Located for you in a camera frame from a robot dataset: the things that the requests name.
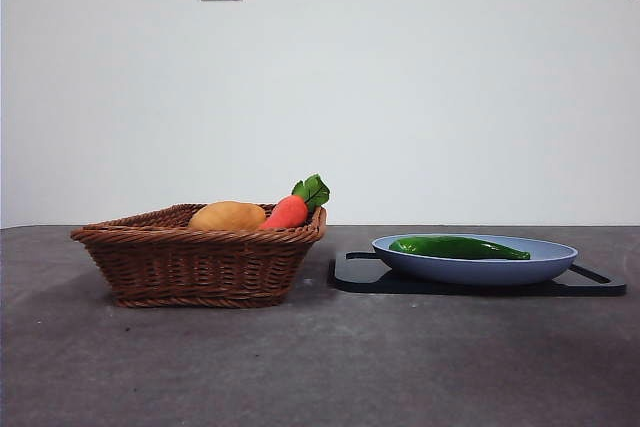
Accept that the black cutting board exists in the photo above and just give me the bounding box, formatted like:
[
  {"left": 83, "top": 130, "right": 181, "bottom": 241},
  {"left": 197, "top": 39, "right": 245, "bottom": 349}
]
[{"left": 327, "top": 250, "right": 628, "bottom": 297}]

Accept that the blue round plate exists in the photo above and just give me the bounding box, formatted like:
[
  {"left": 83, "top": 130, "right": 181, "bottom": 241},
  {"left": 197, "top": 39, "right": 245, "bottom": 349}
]
[{"left": 370, "top": 233, "right": 580, "bottom": 287}]

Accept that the orange carrot with green leaves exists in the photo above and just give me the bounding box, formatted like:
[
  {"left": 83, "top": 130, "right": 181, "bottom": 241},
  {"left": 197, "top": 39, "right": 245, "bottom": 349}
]
[{"left": 258, "top": 173, "right": 331, "bottom": 231}]

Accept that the brown wicker basket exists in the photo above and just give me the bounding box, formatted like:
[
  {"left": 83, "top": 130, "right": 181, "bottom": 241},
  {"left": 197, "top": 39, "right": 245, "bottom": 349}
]
[{"left": 70, "top": 203, "right": 328, "bottom": 309}]

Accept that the yellow-brown potato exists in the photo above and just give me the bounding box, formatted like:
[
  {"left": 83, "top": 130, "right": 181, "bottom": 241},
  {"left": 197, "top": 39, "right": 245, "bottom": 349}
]
[{"left": 188, "top": 200, "right": 267, "bottom": 231}]

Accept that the green pepper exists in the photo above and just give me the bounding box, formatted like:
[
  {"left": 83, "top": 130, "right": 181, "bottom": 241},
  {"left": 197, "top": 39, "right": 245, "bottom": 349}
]
[{"left": 388, "top": 235, "right": 531, "bottom": 262}]

